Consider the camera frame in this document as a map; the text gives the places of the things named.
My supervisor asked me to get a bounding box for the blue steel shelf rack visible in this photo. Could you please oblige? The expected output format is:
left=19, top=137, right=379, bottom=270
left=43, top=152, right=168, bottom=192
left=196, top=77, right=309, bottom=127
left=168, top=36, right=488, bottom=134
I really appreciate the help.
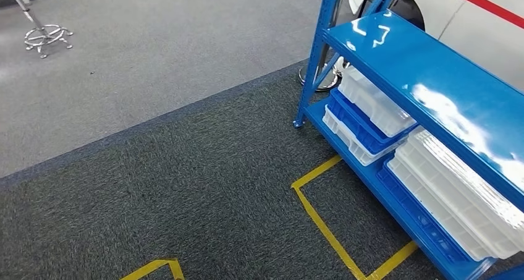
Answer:
left=292, top=0, right=524, bottom=280

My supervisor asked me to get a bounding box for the chrome stanchion post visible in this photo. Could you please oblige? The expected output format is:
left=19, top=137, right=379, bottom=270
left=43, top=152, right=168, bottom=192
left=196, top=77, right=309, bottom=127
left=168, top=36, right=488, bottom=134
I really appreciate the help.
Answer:
left=298, top=0, right=357, bottom=93

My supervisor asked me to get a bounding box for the yellow floor tape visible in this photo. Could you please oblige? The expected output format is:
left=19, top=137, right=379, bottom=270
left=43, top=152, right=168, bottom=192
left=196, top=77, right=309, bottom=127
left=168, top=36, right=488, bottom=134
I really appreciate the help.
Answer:
left=119, top=258, right=185, bottom=280
left=291, top=155, right=419, bottom=280

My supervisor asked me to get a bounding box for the white car red stripe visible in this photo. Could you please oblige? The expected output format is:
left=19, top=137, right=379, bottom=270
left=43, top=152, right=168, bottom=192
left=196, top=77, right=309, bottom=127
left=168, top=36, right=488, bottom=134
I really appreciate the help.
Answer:
left=348, top=0, right=524, bottom=93

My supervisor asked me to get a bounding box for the chrome chair base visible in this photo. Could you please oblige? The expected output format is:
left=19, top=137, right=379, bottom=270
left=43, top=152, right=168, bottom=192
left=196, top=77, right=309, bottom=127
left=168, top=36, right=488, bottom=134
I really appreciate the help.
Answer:
left=0, top=0, right=75, bottom=60

